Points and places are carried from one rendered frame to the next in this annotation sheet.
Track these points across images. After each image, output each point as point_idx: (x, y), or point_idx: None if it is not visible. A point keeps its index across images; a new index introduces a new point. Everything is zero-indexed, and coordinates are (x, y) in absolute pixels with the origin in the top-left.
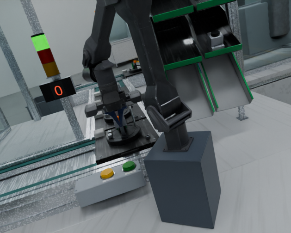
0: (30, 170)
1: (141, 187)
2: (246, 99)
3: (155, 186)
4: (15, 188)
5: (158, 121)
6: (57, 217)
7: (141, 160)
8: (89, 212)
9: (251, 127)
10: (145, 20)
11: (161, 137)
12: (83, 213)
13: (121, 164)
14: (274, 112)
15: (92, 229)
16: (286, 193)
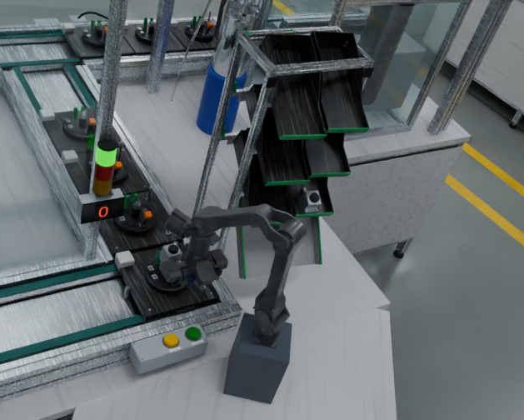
0: (17, 300)
1: None
2: (313, 258)
3: (237, 370)
4: (18, 333)
5: (266, 327)
6: (97, 379)
7: (201, 323)
8: (137, 376)
9: (302, 277)
10: (291, 257)
11: (247, 321)
12: (130, 377)
13: (181, 327)
14: (327, 257)
15: (152, 397)
16: (327, 374)
